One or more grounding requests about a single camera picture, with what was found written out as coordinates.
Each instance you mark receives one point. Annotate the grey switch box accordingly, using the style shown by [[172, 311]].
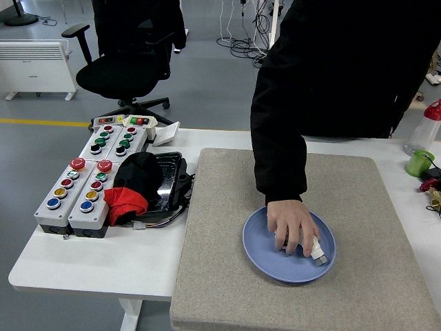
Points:
[[103, 120]]

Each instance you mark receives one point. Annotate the black office chair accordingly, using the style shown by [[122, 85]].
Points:
[[113, 76]]

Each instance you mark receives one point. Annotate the person's right hand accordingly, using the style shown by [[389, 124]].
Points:
[[289, 220]]

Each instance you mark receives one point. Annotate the five-button control box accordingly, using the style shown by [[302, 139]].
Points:
[[51, 213], [82, 219]]

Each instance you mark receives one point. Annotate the grey-brown mat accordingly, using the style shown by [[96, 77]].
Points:
[[224, 207]]

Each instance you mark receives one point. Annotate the white panel heater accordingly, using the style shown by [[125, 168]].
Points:
[[34, 69]]

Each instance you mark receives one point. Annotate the green cup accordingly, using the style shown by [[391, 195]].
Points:
[[417, 165]]

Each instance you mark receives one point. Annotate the white red-green switch box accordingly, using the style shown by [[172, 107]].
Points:
[[151, 131]]

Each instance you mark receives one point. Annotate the white table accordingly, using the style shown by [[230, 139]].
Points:
[[103, 262]]

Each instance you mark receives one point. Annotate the person's right forearm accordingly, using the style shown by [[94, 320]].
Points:
[[279, 172]]

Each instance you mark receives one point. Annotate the white desk leg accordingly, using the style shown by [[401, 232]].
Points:
[[273, 20]]

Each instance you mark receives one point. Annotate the blue plate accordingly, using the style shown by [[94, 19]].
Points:
[[268, 269]]

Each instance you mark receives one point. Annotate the white power strip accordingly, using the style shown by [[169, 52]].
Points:
[[435, 78]]

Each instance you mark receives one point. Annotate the black plastic tray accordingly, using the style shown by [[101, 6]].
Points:
[[170, 179]]

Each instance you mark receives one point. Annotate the clear bottle red cap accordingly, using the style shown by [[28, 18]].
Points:
[[425, 131]]

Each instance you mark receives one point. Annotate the white wall switch plate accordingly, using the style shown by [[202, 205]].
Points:
[[167, 132]]

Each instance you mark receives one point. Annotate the white pipe tee threaded insert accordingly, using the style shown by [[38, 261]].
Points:
[[277, 238]]

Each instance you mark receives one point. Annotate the four-button control box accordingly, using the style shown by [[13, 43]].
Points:
[[90, 139], [137, 138]]

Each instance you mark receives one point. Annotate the small black box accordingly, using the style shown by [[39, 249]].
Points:
[[432, 173]]

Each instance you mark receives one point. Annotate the black round stand base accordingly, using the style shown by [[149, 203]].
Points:
[[20, 19]]

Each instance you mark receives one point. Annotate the black and red cloth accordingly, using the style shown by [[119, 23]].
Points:
[[138, 172]]

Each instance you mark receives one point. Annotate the person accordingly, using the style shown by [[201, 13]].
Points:
[[344, 69]]

